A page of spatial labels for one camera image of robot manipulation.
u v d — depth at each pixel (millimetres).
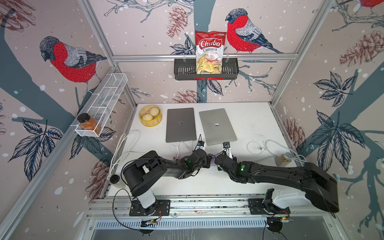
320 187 423
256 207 724
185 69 947
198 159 685
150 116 1076
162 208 738
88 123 608
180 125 1082
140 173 469
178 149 968
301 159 914
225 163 613
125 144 987
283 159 815
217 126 1061
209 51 854
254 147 956
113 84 904
